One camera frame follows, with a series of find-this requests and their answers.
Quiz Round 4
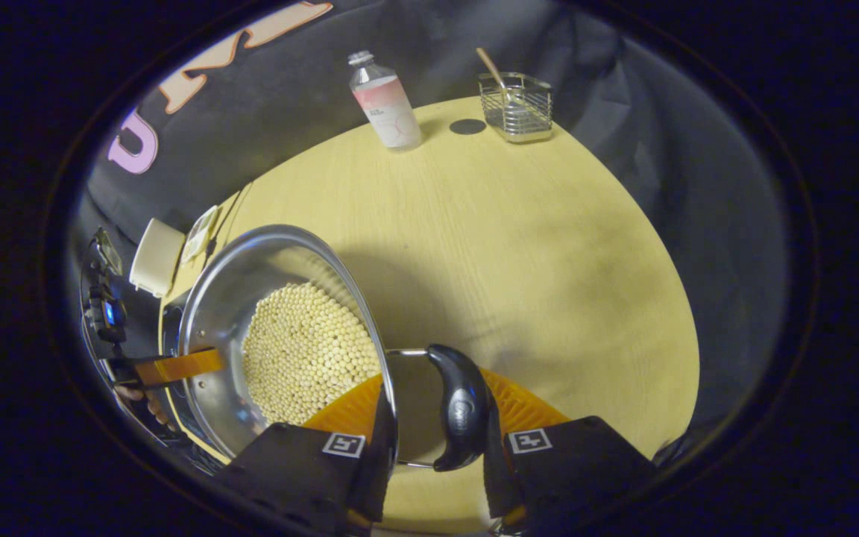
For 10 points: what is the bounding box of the clear wire utensil holder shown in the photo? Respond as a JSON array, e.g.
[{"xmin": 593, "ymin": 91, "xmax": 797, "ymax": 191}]
[{"xmin": 478, "ymin": 72, "xmax": 555, "ymax": 144}]

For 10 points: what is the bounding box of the steel pot with black handle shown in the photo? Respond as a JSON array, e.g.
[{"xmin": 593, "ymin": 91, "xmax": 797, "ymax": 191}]
[{"xmin": 163, "ymin": 224, "xmax": 491, "ymax": 474}]

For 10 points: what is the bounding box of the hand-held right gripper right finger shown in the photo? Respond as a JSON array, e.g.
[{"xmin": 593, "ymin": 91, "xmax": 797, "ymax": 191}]
[{"xmin": 478, "ymin": 365, "xmax": 658, "ymax": 536}]

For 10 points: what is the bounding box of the white toaster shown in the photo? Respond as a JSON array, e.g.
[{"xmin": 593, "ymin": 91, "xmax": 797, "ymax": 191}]
[{"xmin": 129, "ymin": 218, "xmax": 186, "ymax": 299}]

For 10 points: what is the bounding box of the clear bottle with pink label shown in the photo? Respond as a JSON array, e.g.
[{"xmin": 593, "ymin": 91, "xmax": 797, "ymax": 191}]
[{"xmin": 347, "ymin": 50, "xmax": 424, "ymax": 152}]

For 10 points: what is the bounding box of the heap of soybeans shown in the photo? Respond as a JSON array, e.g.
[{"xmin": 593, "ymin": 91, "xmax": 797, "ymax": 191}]
[{"xmin": 242, "ymin": 282, "xmax": 383, "ymax": 426}]

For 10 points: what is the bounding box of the black backdrop cloth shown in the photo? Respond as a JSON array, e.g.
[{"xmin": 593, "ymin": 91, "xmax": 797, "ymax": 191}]
[{"xmin": 75, "ymin": 0, "xmax": 788, "ymax": 448}]

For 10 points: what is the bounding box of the black induction cooktop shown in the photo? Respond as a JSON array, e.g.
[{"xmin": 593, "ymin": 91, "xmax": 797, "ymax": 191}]
[{"xmin": 158, "ymin": 298, "xmax": 235, "ymax": 465}]

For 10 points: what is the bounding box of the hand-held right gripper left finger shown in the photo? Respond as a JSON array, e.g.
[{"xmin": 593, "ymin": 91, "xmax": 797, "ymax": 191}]
[{"xmin": 213, "ymin": 373, "xmax": 400, "ymax": 537}]

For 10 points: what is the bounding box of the black power cable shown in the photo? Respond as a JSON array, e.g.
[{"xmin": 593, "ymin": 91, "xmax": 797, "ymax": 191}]
[{"xmin": 204, "ymin": 182, "xmax": 255, "ymax": 258}]

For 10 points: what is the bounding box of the wooden stick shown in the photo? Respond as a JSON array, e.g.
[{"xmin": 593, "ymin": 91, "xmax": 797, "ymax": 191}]
[{"xmin": 475, "ymin": 47, "xmax": 512, "ymax": 102}]

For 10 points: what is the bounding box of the white divided dish with beans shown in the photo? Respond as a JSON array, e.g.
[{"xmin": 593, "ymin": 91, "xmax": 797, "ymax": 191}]
[{"xmin": 180, "ymin": 205, "xmax": 221, "ymax": 266}]

